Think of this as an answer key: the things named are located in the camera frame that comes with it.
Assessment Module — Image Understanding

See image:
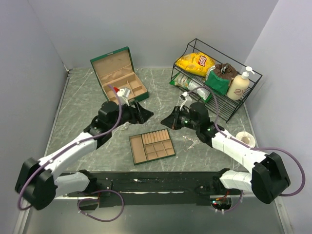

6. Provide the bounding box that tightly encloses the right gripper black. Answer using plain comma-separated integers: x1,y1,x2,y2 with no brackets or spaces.
161,106,199,131

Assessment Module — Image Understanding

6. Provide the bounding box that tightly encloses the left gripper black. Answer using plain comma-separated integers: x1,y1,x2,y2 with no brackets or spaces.
109,99,153,130

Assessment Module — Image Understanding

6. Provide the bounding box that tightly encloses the green jewelry tray insert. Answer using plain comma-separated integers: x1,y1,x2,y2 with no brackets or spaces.
129,129,176,165

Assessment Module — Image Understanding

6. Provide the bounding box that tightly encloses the silver pearl bangle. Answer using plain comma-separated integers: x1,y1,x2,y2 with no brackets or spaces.
117,122,131,131

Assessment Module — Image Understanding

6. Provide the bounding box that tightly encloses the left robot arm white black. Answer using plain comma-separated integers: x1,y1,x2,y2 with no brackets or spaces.
15,100,154,210

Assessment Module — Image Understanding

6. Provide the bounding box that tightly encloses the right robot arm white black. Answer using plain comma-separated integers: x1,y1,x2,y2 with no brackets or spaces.
160,102,291,204

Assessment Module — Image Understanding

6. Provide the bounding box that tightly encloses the green jewelry box open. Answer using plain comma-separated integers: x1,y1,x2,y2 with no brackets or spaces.
90,47,149,102

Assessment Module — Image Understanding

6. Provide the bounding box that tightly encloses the green white snack bag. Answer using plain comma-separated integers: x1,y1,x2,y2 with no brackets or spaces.
169,73,211,102

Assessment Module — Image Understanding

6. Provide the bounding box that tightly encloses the green brown paper bag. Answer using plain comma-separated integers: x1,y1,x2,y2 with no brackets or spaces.
205,63,238,95

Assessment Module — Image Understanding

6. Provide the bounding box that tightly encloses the yellow Lays chips bag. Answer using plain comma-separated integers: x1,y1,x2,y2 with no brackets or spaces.
175,52,215,77

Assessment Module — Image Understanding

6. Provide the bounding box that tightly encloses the cream lotion pump bottle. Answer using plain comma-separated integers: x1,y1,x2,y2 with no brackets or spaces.
226,66,255,100

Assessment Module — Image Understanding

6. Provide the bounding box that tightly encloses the white tape roll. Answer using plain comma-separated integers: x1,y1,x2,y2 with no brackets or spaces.
235,131,256,148

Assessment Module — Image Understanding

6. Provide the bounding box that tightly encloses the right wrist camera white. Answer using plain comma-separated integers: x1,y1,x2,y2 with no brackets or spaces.
180,92,192,110

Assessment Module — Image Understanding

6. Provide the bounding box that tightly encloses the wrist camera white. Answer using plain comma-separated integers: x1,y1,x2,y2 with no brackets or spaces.
180,92,192,110
114,87,131,106

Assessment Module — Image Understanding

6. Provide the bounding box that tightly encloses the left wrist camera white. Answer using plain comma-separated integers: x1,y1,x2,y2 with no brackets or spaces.
114,87,131,106

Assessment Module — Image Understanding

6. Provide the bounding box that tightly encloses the silver chain necklace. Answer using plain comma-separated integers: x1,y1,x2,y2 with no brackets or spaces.
182,136,201,152

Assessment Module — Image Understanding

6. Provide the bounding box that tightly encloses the black wire shelf rack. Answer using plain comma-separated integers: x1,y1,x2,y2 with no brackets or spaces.
170,39,262,121

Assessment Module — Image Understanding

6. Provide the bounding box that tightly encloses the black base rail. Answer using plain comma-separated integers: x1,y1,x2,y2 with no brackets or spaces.
57,170,241,208

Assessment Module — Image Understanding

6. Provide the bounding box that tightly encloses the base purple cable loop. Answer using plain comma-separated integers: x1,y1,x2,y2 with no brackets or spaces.
77,189,125,222

